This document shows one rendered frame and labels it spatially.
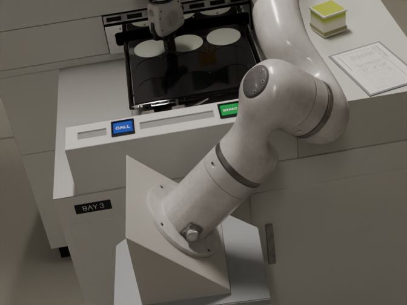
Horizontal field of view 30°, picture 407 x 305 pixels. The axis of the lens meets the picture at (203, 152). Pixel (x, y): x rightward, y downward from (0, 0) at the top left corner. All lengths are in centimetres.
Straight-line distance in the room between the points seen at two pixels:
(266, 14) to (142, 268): 56
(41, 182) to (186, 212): 120
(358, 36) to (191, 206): 78
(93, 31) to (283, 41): 95
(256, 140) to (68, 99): 95
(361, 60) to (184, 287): 77
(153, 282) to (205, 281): 10
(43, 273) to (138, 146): 120
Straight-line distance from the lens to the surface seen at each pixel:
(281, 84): 136
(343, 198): 201
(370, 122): 188
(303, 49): 151
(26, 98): 247
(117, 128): 182
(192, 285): 155
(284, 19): 153
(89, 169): 183
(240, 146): 145
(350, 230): 209
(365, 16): 218
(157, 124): 182
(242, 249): 166
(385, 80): 189
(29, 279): 290
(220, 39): 224
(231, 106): 183
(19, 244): 305
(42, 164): 262
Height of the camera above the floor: 200
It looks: 38 degrees down
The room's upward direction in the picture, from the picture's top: 8 degrees counter-clockwise
